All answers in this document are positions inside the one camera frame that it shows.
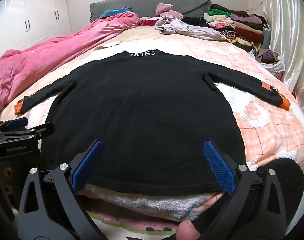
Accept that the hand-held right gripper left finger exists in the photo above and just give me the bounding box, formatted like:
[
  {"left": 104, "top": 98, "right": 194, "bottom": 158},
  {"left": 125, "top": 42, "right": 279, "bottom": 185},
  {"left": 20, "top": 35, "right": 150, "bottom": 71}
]
[{"left": 18, "top": 140, "right": 104, "bottom": 240}]

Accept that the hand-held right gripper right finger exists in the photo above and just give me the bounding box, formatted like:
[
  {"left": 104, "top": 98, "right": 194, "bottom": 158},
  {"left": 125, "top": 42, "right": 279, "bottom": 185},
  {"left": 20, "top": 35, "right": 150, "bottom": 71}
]
[{"left": 203, "top": 140, "right": 288, "bottom": 240}]

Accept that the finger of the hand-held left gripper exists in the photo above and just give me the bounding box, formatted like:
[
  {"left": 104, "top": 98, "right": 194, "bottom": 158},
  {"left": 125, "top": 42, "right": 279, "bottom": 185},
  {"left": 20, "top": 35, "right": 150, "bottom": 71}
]
[
  {"left": 2, "top": 122, "right": 55, "bottom": 142},
  {"left": 0, "top": 117, "right": 29, "bottom": 132}
]

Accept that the black sweater with orange cuffs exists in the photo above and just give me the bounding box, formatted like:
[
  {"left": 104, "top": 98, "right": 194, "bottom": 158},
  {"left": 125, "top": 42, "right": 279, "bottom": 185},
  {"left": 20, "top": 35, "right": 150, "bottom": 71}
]
[{"left": 14, "top": 49, "right": 291, "bottom": 197}]

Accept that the white plastic bag of clothes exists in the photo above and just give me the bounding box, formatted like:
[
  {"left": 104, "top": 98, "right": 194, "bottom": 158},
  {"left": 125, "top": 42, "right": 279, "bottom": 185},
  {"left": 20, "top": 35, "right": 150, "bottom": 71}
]
[{"left": 250, "top": 49, "right": 285, "bottom": 73}]

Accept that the stack of folded clothes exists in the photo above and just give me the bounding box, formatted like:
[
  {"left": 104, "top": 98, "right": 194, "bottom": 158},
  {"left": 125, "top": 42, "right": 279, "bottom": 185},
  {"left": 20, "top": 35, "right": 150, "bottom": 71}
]
[{"left": 184, "top": 4, "right": 270, "bottom": 50}]

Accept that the person's right hand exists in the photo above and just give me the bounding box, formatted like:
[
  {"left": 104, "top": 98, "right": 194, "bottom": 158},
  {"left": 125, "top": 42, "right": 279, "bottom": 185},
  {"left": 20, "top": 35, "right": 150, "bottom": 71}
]
[{"left": 176, "top": 220, "right": 201, "bottom": 240}]

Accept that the pink checked bear blanket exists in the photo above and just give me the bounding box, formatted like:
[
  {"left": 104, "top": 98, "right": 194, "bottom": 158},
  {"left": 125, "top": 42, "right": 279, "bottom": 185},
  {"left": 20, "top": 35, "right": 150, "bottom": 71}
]
[{"left": 0, "top": 40, "right": 304, "bottom": 220}]

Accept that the pink quilt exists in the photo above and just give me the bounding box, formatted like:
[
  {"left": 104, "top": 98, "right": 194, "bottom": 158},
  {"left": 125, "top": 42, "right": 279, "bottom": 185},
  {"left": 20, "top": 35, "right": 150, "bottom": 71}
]
[{"left": 0, "top": 11, "right": 140, "bottom": 118}]

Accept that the watermelon print cloth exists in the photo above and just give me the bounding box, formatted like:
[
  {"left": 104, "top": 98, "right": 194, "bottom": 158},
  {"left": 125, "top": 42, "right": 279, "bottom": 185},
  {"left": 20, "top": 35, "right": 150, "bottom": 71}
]
[{"left": 88, "top": 211, "right": 182, "bottom": 240}]

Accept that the pink floral bag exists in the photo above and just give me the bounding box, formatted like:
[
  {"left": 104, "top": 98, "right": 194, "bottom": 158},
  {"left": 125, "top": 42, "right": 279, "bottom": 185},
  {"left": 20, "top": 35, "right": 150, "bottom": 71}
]
[{"left": 270, "top": 69, "right": 285, "bottom": 82}]

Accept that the white wardrobe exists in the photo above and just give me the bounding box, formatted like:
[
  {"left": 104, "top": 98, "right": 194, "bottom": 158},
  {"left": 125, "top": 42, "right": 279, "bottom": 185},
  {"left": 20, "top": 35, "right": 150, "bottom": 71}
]
[{"left": 0, "top": 0, "right": 72, "bottom": 58}]

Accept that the grey bedside panel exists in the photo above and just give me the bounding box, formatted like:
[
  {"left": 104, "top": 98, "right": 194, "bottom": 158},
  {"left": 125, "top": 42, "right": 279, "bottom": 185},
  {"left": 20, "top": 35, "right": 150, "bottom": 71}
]
[{"left": 263, "top": 27, "right": 272, "bottom": 50}]

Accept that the blue patterned cloth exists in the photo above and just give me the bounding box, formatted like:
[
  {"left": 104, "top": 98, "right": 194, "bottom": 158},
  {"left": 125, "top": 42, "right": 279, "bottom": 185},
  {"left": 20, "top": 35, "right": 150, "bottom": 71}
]
[{"left": 99, "top": 7, "right": 134, "bottom": 19}]

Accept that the crumpled lilac garment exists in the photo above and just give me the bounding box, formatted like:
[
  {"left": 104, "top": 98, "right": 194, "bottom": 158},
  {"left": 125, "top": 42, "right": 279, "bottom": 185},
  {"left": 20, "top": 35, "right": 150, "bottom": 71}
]
[{"left": 154, "top": 14, "right": 225, "bottom": 40}]

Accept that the dark red cloth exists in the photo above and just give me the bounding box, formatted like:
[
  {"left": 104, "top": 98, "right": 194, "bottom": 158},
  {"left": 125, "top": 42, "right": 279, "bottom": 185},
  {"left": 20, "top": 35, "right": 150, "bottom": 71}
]
[{"left": 139, "top": 17, "right": 162, "bottom": 27}]

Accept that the white satin curtain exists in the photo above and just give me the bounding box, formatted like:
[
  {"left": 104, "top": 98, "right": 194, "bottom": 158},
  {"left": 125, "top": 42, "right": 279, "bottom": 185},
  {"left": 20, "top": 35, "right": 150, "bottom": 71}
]
[{"left": 263, "top": 0, "right": 304, "bottom": 110}]

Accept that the grey headboard cover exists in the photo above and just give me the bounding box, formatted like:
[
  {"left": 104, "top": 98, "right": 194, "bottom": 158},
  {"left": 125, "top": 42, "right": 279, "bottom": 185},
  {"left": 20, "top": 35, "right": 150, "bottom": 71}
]
[{"left": 89, "top": 0, "right": 211, "bottom": 24}]

